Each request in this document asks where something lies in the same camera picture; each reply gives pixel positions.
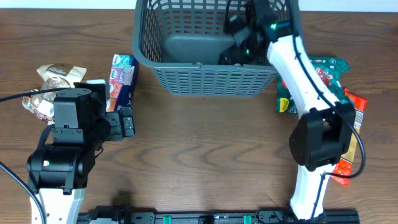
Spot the grey plastic mesh basket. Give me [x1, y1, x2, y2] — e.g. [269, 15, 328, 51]
[132, 1, 278, 96]

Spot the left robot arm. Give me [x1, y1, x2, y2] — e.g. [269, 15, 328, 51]
[27, 80, 136, 223]

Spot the black aluminium rail base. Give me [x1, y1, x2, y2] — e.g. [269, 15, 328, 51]
[76, 206, 360, 224]

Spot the small white-green sachet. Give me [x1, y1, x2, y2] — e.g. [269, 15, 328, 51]
[86, 79, 107, 85]

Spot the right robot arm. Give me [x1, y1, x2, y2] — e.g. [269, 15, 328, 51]
[220, 1, 357, 222]

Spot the Kleenex tissue multipack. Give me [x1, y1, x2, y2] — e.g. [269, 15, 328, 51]
[106, 54, 138, 112]

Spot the orange spaghetti pasta packet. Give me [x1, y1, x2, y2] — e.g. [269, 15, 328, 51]
[331, 88, 369, 187]

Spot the green Nescafe coffee bag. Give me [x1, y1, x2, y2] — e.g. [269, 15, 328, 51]
[275, 56, 351, 114]

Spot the Pantree cookie pouch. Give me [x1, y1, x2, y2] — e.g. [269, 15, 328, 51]
[22, 63, 87, 125]

